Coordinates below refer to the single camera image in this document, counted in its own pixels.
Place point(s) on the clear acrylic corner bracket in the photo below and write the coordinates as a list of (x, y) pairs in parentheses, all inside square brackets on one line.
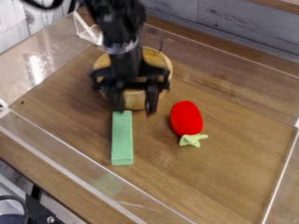
[(90, 33)]

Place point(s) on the brown wooden bowl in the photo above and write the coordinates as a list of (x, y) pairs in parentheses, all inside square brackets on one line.
[(156, 58)]

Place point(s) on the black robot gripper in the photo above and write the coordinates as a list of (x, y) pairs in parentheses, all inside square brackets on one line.
[(152, 78)]

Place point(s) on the green rectangular block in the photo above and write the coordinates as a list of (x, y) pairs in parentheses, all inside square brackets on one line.
[(122, 153)]

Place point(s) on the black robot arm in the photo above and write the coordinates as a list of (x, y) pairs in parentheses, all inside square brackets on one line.
[(121, 19)]

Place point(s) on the clear acrylic tray wall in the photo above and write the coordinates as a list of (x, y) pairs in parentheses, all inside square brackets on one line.
[(85, 185)]

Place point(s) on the black clamp with cable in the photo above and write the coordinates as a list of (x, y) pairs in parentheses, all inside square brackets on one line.
[(35, 212)]

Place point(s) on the red plush strawberry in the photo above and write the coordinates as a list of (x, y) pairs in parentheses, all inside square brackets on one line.
[(188, 123)]

